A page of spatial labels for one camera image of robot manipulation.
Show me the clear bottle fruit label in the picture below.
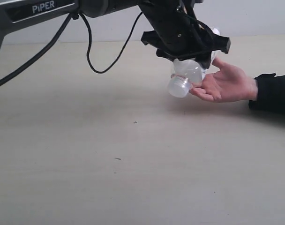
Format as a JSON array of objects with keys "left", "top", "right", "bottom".
[{"left": 167, "top": 27, "right": 221, "bottom": 98}]

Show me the black sleeved forearm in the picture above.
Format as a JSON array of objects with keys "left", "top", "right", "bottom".
[{"left": 248, "top": 73, "right": 285, "bottom": 115}]

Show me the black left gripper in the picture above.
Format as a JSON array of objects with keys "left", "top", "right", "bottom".
[{"left": 140, "top": 0, "right": 231, "bottom": 68}]

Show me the open bare human hand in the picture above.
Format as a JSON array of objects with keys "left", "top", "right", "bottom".
[{"left": 190, "top": 58, "right": 258, "bottom": 103}]

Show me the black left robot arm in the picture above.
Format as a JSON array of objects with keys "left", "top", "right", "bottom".
[{"left": 0, "top": 0, "right": 231, "bottom": 68}]

